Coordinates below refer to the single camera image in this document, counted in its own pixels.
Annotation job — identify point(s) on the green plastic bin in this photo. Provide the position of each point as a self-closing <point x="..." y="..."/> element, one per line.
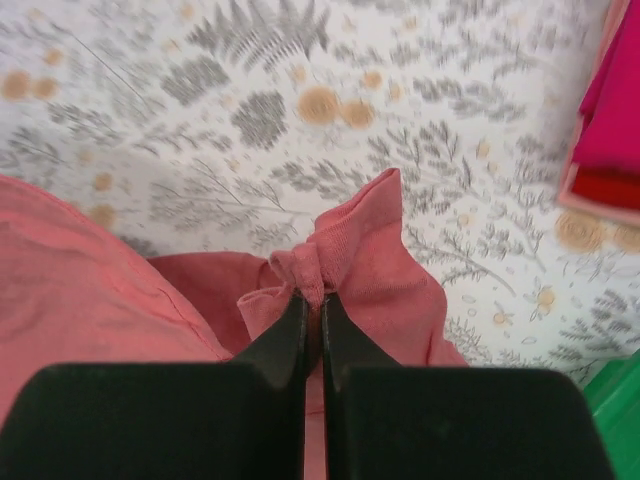
<point x="614" y="399"/>

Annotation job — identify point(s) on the floral patterned table cloth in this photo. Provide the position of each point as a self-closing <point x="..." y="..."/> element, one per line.
<point x="210" y="125"/>

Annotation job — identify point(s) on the folded red shirt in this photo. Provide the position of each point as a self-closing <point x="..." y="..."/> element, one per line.
<point x="607" y="187"/>

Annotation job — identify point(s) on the salmon pink t shirt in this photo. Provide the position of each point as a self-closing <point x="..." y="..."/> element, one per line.
<point x="73" y="293"/>

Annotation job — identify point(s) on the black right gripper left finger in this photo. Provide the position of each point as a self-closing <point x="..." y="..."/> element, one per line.
<point x="240" y="419"/>

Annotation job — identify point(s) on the folded light pink shirt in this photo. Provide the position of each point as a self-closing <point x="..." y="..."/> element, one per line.
<point x="565" y="196"/>

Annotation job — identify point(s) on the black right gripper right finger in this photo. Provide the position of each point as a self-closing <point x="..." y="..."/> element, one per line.
<point x="387" y="421"/>

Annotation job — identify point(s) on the folded magenta shirt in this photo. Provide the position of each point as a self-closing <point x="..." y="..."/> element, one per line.
<point x="610" y="108"/>

